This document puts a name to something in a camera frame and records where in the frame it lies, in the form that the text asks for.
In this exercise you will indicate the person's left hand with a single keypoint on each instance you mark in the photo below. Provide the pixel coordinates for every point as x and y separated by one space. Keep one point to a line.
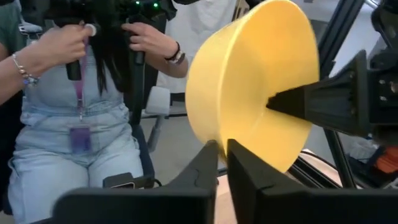
149 39

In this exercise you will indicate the office chair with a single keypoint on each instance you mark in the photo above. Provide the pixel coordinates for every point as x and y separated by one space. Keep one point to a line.
157 101

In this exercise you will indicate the black wristband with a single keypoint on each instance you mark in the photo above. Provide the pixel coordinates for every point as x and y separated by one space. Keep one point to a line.
177 57

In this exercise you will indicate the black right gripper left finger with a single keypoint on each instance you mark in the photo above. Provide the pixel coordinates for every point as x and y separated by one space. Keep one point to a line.
186 202

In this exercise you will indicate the person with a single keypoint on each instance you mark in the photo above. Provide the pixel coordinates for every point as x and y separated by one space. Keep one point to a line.
7 25
192 25
102 130

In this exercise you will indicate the yellow plastic bowl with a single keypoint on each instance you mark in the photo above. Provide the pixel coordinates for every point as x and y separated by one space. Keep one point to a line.
242 77

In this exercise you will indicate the person's left forearm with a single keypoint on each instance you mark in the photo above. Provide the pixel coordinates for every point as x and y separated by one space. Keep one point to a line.
174 71

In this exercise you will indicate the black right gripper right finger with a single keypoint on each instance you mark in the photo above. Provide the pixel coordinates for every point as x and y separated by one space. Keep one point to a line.
264 202

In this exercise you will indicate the person's right hand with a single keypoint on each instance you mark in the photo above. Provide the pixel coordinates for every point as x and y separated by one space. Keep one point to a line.
62 46

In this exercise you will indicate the person's hand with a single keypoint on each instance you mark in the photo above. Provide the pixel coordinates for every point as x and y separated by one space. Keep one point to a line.
62 46
149 39

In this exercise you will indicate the person's right forearm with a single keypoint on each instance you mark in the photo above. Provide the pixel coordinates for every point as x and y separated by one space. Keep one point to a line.
18 77

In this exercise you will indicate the orange object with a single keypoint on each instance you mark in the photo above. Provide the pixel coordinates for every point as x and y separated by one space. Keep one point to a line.
388 161

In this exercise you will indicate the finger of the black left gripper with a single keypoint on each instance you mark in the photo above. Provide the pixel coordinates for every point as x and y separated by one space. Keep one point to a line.
326 99

